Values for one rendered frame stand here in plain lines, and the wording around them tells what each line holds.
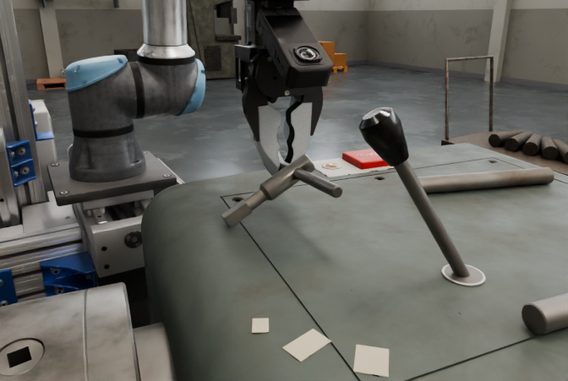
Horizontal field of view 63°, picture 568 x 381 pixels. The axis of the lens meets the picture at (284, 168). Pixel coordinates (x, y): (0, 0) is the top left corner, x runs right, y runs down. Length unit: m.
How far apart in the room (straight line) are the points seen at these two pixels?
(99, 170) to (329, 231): 0.58
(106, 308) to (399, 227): 0.30
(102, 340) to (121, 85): 0.63
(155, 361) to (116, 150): 0.59
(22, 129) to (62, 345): 0.78
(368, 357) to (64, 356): 0.22
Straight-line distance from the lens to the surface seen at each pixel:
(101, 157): 0.96
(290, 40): 0.47
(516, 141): 4.35
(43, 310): 0.46
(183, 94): 0.98
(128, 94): 0.95
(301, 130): 0.54
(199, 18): 11.20
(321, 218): 0.53
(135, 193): 0.97
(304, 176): 0.48
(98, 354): 0.40
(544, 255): 0.51
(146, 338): 0.47
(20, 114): 1.13
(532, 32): 11.64
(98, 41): 11.94
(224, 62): 11.39
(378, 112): 0.37
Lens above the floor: 1.47
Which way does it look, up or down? 18 degrees down
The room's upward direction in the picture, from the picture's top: straight up
